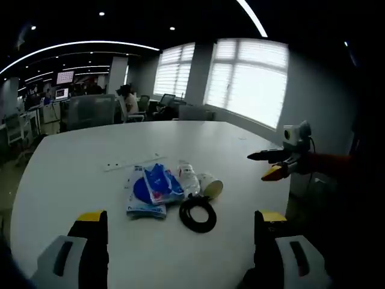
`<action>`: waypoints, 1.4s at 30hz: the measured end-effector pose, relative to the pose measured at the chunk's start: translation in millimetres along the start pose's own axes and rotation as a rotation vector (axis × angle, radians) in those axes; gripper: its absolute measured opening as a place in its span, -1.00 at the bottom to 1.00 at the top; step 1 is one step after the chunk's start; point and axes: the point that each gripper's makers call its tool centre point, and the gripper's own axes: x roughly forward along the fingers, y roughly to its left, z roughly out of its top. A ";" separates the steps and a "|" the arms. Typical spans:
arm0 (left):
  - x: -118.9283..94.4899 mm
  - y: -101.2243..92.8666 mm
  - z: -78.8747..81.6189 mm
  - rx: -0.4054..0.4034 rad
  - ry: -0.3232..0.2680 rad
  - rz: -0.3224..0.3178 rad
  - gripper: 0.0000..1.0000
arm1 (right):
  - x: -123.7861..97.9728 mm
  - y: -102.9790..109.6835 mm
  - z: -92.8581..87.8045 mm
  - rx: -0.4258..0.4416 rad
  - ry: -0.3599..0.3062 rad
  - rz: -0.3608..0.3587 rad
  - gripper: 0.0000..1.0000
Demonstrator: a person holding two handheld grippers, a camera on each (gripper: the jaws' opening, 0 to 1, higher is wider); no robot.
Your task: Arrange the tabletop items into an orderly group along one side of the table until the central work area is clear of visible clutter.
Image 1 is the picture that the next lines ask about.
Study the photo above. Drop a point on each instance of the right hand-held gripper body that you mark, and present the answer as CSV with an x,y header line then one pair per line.
x,y
296,134

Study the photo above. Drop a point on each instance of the clear plastic water bottle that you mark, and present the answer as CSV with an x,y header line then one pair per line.
x,y
189,179

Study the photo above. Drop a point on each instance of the curved ceiling light strip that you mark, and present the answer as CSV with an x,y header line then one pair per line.
x,y
75,44

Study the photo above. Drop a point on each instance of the white table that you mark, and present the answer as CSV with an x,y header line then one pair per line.
x,y
90,168

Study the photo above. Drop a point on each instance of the blue tissue packet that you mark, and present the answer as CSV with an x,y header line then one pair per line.
x,y
159,183

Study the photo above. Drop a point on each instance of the computer monitor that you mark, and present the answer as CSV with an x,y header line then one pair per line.
x,y
61,94

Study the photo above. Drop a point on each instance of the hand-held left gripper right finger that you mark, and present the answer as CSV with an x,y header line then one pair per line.
x,y
267,241

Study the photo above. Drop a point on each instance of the white paper cup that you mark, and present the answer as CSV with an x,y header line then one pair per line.
x,y
212,185

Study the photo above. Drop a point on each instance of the window with white blinds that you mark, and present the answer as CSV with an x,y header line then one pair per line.
x,y
174,70
249,81

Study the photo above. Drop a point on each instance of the straight ceiling light strip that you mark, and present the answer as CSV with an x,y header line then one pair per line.
x,y
252,16

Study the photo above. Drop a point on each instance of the black mesh office chair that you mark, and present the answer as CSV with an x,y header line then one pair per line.
x,y
167,99

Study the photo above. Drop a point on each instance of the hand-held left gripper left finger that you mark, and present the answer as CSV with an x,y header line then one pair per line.
x,y
90,241

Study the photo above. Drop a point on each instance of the white inset power strip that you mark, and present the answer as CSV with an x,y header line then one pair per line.
x,y
120,164

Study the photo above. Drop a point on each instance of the grey mesh office chair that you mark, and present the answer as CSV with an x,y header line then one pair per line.
x,y
90,111

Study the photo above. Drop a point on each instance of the white wipes packet blue oval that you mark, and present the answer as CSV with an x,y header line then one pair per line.
x,y
141,207

